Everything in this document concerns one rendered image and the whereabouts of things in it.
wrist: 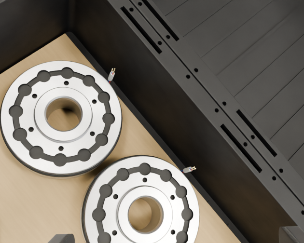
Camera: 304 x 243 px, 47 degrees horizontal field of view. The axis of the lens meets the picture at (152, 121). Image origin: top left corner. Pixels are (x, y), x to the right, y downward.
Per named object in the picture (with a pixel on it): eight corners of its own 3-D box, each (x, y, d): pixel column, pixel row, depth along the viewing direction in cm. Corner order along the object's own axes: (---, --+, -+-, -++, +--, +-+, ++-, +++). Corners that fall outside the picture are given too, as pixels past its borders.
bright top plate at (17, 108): (143, 123, 32) (145, 121, 31) (56, 200, 28) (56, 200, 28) (69, 42, 32) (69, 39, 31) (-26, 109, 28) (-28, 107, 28)
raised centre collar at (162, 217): (182, 214, 30) (185, 214, 30) (144, 258, 29) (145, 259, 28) (144, 173, 30) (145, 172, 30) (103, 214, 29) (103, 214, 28)
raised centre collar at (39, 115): (104, 118, 31) (105, 116, 30) (60, 155, 29) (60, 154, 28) (66, 77, 31) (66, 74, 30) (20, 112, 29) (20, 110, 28)
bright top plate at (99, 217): (218, 214, 32) (221, 214, 31) (142, 304, 28) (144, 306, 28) (143, 133, 32) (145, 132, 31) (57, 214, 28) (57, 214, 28)
